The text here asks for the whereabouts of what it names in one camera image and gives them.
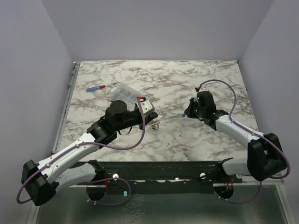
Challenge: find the black front mounting rail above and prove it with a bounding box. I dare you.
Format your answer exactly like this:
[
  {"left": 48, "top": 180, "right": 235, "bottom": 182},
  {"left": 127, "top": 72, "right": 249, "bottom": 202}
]
[{"left": 87, "top": 160, "right": 242, "bottom": 195}]

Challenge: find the clear plastic screw organizer box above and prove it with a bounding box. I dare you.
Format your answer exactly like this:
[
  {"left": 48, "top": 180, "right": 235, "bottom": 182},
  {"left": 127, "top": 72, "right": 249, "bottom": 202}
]
[{"left": 108, "top": 84, "right": 145, "bottom": 105}]

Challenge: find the aluminium table edge rail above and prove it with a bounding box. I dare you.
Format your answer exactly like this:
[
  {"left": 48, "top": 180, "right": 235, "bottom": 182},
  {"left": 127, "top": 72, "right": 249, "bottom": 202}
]
[{"left": 50, "top": 61, "right": 81, "bottom": 155}]

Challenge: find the green key tag key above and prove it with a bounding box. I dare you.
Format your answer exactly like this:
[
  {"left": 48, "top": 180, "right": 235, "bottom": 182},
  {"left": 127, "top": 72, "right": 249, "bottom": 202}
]
[{"left": 151, "top": 123, "right": 160, "bottom": 131}]

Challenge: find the blue red handled screwdriver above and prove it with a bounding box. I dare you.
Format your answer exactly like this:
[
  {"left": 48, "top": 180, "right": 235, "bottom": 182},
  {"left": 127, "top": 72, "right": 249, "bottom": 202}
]
[{"left": 85, "top": 82, "right": 117, "bottom": 92}]

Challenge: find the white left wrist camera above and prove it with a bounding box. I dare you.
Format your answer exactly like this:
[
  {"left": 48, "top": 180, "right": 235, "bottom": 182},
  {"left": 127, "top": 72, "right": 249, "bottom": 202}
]
[{"left": 135, "top": 98, "right": 155, "bottom": 116}]

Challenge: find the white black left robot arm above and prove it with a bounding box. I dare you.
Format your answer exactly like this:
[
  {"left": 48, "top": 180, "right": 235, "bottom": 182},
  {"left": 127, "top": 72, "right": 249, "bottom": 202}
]
[{"left": 16, "top": 97, "right": 158, "bottom": 206}]

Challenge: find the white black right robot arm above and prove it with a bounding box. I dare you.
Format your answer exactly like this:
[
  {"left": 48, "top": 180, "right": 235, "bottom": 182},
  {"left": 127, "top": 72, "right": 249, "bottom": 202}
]
[{"left": 184, "top": 91, "right": 287, "bottom": 182}]

